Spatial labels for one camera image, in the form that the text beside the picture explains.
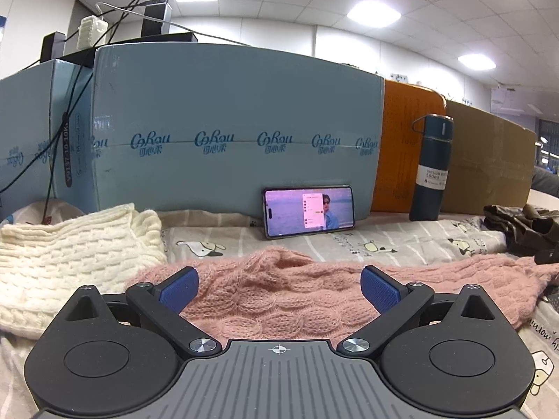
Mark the grey power adapter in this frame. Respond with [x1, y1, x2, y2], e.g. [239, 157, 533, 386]
[140, 2, 172, 36]

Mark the smartphone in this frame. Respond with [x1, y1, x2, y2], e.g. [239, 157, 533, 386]
[262, 185, 356, 241]

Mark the cream knit sweater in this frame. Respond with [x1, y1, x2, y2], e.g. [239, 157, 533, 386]
[0, 203, 169, 341]

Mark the large light blue cardboard box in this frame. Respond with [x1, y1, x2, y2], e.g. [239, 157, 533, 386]
[89, 43, 386, 228]

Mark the ceiling light panel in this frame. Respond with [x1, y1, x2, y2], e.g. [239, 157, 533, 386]
[457, 53, 496, 71]
[347, 1, 401, 27]

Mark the dark blue thermos bottle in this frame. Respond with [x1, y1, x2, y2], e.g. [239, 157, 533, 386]
[408, 113, 455, 222]

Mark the white tissue pack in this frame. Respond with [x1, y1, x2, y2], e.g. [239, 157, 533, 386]
[78, 15, 108, 50]

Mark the pink knit sweater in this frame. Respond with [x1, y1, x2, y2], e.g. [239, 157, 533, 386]
[124, 247, 559, 345]

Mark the dark brown garment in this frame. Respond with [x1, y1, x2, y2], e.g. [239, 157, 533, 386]
[482, 204, 559, 256]

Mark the orange cardboard box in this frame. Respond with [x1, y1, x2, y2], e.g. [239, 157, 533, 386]
[369, 79, 448, 214]

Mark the small black box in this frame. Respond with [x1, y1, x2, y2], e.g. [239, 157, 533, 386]
[41, 32, 66, 62]

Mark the printed grey bedsheet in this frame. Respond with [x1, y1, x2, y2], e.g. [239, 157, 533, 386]
[0, 198, 559, 419]

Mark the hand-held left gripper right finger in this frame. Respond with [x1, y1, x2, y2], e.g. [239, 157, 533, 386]
[337, 264, 503, 356]

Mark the large brown cardboard box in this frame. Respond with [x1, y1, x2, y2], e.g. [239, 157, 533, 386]
[439, 100, 538, 216]

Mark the white cable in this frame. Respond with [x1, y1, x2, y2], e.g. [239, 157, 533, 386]
[98, 2, 149, 16]

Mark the black flat device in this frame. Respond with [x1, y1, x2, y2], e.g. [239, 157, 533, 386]
[57, 31, 199, 68]

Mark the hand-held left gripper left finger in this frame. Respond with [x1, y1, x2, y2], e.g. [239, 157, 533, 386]
[59, 265, 221, 356]

